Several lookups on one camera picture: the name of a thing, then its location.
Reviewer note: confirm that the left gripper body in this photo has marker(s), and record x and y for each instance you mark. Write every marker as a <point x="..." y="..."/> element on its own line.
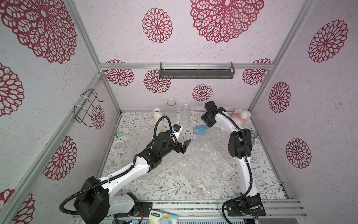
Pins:
<point x="171" y="147"/>

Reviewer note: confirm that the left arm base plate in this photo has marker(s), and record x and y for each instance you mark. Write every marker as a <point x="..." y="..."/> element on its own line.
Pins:
<point x="141" y="209"/>

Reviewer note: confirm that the bubble purple vase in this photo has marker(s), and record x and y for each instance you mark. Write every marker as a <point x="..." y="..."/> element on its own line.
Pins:
<point x="218" y="151"/>

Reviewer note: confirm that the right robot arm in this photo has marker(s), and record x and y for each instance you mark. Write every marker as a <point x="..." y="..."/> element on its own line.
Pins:
<point x="239" y="147"/>

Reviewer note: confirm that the cream ribbed ceramic vase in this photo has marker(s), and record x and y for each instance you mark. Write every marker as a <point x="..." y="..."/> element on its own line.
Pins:
<point x="157" y="114"/>

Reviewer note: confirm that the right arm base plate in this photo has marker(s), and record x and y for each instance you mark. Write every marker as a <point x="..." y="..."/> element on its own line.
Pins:
<point x="246" y="209"/>

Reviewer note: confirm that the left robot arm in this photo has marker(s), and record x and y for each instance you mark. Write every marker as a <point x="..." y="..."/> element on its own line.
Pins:
<point x="98" y="199"/>

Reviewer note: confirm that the bubble item front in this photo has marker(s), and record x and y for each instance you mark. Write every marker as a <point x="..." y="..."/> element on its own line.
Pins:
<point x="206" y="184"/>

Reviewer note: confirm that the black wall shelf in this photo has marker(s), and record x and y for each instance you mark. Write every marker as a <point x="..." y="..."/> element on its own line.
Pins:
<point x="227" y="73"/>

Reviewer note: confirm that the green cube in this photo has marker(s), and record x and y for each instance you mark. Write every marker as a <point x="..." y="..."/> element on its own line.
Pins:
<point x="118" y="134"/>

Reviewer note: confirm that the lilac tape roll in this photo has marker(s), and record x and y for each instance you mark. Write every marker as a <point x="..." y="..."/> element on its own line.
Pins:
<point x="119" y="146"/>

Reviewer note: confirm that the white pink plush toy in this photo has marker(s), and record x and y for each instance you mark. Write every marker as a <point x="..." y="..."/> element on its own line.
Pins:
<point x="240" y="114"/>

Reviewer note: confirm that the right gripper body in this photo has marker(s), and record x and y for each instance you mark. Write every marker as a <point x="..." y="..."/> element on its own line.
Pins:
<point x="209" y="115"/>

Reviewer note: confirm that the tissue pack with cartoon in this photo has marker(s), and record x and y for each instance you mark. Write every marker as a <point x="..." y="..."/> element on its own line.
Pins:
<point x="158" y="217"/>

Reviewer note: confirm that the purple blue glass vase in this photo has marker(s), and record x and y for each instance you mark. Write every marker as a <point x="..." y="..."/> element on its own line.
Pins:
<point x="254" y="135"/>

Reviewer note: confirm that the black wire wall rack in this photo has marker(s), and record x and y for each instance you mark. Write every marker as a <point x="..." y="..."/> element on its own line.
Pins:
<point x="81" y="111"/>

